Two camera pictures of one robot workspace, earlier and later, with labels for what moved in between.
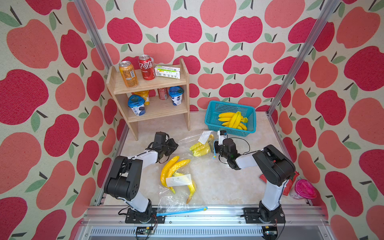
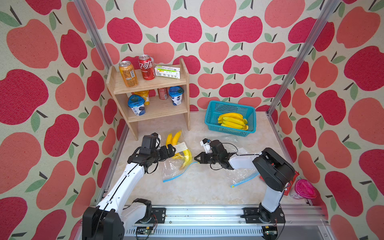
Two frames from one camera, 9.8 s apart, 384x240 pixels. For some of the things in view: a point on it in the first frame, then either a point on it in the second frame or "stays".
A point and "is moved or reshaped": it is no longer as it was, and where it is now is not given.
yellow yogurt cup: x=145 y=94 stays
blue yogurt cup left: x=136 y=103 stays
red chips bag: x=289 y=184 stays
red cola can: x=147 y=67 stays
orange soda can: x=128 y=73 stays
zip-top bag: x=200 y=146 to x=237 y=176
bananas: x=170 y=169 to x=186 y=154
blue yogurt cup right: x=175 y=93 stays
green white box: x=167 y=72 stays
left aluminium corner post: x=94 y=34 stays
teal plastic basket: x=237 y=119 stays
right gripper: x=216 y=145 to x=203 y=157
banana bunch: x=227 y=117 is moved or reshaped
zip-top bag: x=180 y=190 to x=183 y=159
